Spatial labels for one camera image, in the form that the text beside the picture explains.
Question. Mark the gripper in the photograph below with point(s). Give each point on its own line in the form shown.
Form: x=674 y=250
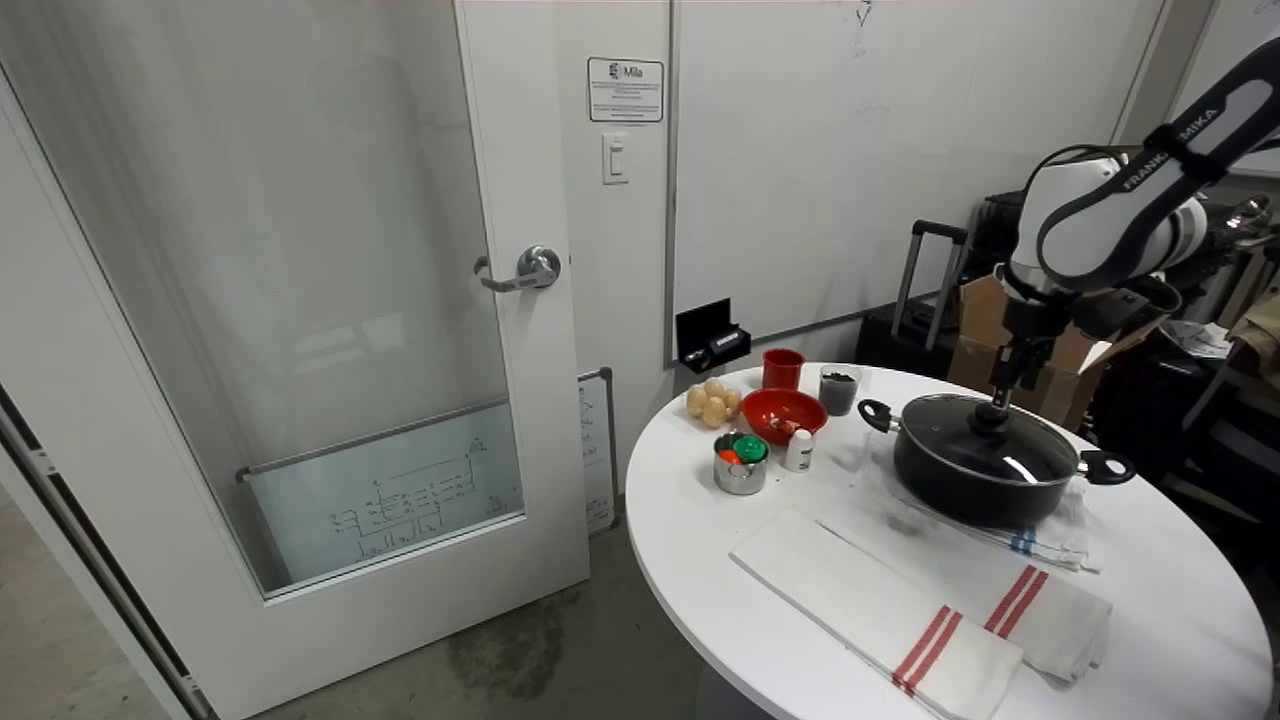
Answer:
x=1030 y=322

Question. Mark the glass pot lid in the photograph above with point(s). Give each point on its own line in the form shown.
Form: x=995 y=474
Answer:
x=960 y=440

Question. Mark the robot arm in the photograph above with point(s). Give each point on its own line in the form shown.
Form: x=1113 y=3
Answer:
x=1100 y=215

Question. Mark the black pot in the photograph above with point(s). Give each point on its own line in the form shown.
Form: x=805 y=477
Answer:
x=960 y=498

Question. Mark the cardboard box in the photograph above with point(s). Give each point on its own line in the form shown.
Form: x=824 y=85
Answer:
x=985 y=330

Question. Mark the black suitcase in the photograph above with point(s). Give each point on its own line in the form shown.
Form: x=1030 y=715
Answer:
x=900 y=340

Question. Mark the white towel with blue stripes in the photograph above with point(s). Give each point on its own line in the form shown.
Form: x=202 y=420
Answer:
x=1055 y=540

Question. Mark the glass with dark contents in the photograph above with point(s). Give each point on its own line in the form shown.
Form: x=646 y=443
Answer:
x=838 y=394

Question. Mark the white towel with red stripes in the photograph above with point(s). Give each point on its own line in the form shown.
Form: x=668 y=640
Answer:
x=870 y=610
x=1030 y=600

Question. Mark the small white bottle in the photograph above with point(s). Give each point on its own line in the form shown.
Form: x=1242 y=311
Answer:
x=799 y=452

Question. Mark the red cup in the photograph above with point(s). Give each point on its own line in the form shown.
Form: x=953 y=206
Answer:
x=783 y=370

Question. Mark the red bowl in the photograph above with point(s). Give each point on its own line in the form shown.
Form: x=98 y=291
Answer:
x=775 y=408

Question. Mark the small metal tin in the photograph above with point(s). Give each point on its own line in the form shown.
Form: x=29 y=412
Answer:
x=740 y=478

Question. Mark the orange toy piece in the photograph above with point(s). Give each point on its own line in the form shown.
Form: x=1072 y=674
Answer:
x=728 y=457

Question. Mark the black marker holder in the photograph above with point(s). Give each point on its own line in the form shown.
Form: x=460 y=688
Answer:
x=705 y=335

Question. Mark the white door with glass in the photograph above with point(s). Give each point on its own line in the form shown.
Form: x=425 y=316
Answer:
x=520 y=420

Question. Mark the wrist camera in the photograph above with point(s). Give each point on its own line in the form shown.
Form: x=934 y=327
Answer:
x=1125 y=308

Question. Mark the large wall whiteboard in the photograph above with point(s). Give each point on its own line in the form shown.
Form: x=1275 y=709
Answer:
x=850 y=150

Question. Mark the light switch plate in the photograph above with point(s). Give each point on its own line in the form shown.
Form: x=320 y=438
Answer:
x=615 y=158

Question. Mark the wall sign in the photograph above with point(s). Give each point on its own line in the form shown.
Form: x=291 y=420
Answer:
x=626 y=90

